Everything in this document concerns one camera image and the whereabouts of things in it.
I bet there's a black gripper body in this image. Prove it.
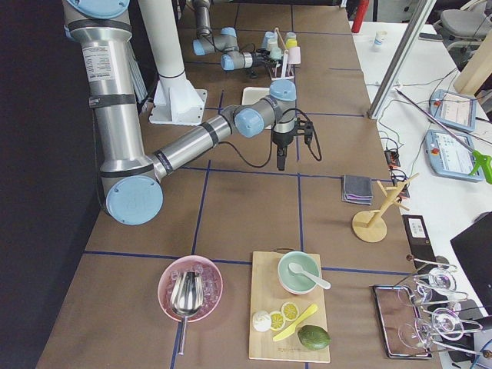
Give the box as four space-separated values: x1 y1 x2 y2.
251 52 271 66
272 130 295 151

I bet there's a mint green cup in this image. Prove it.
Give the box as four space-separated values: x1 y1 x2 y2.
269 47 283 62

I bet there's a beige rabbit serving tray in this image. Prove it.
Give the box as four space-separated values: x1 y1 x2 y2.
241 87 270 105

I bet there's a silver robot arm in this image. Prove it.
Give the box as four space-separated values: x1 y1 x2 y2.
191 0 271 71
63 1 297 225

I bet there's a beige cup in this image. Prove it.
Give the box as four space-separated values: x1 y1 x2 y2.
266 38 278 52

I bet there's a blue cup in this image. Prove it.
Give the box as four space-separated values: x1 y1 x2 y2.
261 32 275 49

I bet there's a pink cup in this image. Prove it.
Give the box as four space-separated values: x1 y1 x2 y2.
288 46 301 65

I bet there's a yellow cup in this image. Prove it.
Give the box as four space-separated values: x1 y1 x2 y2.
285 38 298 49

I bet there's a white paper cup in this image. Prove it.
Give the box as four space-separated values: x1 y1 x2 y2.
372 30 387 52

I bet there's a black framed metal tray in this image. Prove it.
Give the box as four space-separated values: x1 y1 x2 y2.
372 285 433 360

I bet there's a grey folded cloth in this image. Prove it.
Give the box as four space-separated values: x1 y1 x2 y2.
341 175 373 205

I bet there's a red fire extinguisher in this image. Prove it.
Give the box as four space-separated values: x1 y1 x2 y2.
351 0 370 34

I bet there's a wooden mug tree stand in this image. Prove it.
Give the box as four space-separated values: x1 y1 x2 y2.
351 173 419 243

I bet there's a white spoon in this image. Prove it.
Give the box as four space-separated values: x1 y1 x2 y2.
288 262 331 290

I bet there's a green ceramic bowl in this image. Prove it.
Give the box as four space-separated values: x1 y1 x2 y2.
278 251 321 294

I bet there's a wooden cutting board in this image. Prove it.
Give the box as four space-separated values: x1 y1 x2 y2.
249 251 331 364

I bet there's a pink ice bowl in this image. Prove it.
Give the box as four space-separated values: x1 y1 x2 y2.
158 255 223 324

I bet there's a lemon slice upper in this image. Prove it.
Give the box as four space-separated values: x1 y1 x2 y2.
281 301 300 321

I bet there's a lemon slice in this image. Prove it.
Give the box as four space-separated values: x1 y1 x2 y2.
281 301 300 321
269 311 286 331

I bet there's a black label box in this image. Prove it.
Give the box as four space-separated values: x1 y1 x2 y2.
402 214 435 261

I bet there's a teach pendant near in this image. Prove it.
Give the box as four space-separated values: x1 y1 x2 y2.
425 129 484 182

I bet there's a teach pendant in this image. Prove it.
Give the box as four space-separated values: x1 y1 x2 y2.
430 89 477 132
425 129 484 182

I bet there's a lemon slice lower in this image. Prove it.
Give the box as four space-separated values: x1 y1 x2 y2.
269 311 286 331

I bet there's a metal ice scoop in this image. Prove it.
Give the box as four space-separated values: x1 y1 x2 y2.
171 271 204 355

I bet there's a yellow plastic knife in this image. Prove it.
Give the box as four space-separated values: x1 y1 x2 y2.
273 304 318 342

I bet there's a teach pendant far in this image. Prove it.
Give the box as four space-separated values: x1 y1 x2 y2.
430 89 477 132

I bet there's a green avocado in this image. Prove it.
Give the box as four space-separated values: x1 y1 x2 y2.
298 325 331 351

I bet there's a green spray nozzle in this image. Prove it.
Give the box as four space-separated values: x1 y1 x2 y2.
470 150 492 184

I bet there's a grey office chair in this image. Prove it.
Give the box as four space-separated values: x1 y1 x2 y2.
418 0 491 51

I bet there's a wine glass upper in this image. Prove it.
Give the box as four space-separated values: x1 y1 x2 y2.
397 267 469 307

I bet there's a wine glass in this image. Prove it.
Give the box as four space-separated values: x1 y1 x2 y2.
397 267 469 307
397 307 484 354

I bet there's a black laptop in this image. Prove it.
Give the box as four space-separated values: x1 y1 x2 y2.
450 212 491 313

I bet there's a wine glass lower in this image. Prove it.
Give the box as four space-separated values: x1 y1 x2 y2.
397 307 484 354

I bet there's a white wire cup rack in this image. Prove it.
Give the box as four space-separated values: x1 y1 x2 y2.
262 28 294 81

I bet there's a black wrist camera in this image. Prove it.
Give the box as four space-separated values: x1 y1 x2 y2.
298 120 314 146

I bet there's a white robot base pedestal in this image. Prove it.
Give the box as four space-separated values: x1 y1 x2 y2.
138 0 207 125

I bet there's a grey aluminium post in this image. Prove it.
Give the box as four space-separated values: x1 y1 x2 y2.
367 0 436 120

